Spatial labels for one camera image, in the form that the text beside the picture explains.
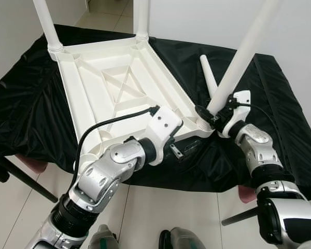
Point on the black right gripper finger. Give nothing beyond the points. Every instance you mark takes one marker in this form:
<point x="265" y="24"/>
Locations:
<point x="203" y="113"/>

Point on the white plastic table top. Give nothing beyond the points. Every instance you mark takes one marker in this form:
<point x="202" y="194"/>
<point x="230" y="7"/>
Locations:
<point x="103" y="72"/>

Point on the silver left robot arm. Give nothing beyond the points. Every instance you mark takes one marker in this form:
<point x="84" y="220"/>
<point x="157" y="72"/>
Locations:
<point x="101" y="176"/>

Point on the black table cloth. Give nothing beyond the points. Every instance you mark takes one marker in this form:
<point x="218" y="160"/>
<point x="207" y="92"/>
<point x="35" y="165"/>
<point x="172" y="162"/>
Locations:
<point x="290" y="104"/>

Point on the grey robot right leg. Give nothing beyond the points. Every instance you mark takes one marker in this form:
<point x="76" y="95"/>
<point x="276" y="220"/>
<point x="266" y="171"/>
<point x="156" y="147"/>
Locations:
<point x="181" y="239"/>

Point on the grey robot leg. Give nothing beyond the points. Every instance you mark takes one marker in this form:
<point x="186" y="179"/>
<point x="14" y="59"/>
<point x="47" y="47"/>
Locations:
<point x="103" y="238"/>
<point x="181" y="239"/>

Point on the black metal table leg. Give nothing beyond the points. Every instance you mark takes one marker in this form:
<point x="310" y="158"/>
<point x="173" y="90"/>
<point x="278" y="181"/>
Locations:
<point x="31" y="181"/>
<point x="238" y="217"/>

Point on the grey robot left leg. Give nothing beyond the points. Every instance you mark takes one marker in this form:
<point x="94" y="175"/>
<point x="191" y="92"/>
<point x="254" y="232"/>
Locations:
<point x="103" y="238"/>

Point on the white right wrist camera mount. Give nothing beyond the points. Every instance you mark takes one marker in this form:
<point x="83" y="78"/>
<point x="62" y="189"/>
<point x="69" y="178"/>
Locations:
<point x="242" y="98"/>

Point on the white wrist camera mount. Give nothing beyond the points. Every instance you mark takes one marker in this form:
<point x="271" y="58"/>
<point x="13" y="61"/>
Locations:
<point x="165" y="124"/>
<point x="242" y="98"/>

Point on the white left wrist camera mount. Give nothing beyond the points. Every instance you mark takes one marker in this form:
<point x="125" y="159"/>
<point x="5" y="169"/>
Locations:
<point x="165" y="124"/>

